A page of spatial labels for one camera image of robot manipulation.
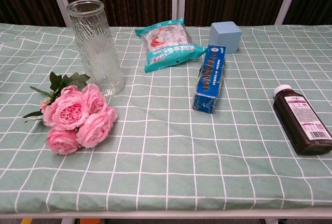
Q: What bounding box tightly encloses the dark juice bottle purple label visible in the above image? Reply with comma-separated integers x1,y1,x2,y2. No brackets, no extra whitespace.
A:
272,84,332,156

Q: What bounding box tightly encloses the light blue cube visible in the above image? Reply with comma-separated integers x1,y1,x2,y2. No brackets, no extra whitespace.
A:
209,21,243,54

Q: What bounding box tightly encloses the pink artificial rose bouquet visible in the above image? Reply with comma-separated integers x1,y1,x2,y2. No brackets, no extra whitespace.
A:
22,71,118,156

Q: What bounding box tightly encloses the blue cookie package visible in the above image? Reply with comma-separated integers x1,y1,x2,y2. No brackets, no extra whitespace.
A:
192,44,227,114

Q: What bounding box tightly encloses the green white checked tablecloth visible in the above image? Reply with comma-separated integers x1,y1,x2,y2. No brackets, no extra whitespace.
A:
0,23,332,215

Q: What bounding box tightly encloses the white metal table frame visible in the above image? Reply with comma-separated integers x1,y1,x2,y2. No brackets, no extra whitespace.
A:
0,207,332,224

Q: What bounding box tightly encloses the clear plastic cup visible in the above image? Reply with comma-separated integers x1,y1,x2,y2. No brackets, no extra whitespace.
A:
66,0,126,97

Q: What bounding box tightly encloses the teal snack bag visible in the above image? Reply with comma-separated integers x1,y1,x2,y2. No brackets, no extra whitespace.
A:
134,17,208,73

